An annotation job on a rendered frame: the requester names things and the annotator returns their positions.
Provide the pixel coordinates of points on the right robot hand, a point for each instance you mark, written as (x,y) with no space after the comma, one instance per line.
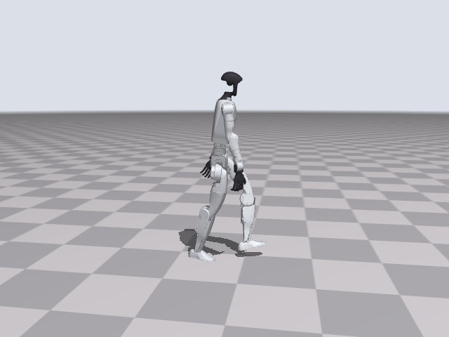
(239,180)

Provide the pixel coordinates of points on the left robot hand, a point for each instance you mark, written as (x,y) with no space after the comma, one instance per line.
(208,168)

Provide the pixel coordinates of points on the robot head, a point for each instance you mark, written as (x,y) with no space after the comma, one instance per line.
(231,78)

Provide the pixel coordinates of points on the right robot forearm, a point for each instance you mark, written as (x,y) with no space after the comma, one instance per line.
(235,151)

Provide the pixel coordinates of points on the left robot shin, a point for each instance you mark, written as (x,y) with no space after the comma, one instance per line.
(247,217)

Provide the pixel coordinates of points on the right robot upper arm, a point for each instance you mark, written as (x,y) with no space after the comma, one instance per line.
(228,115)

